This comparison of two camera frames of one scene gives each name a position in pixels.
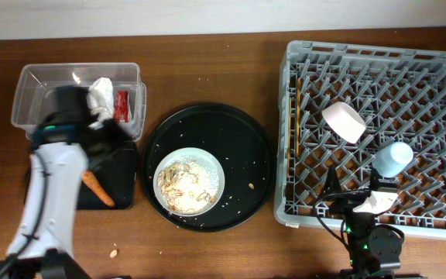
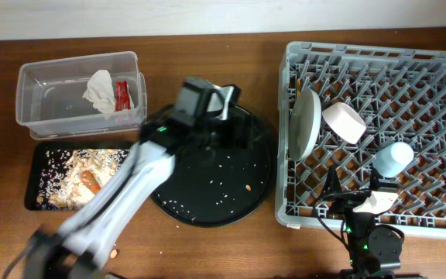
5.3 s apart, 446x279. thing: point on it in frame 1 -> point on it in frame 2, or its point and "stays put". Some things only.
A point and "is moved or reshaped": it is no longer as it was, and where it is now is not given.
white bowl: [345, 121] stays put
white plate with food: [188, 181] -> [304, 123]
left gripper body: [107, 133] -> [218, 131]
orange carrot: [92, 182] stays put
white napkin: [101, 98] is moved or reshaped
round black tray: [238, 144] stays put
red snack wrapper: [121, 108] is moved or reshaped
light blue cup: [390, 160] stays put
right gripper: [333, 184] stays put
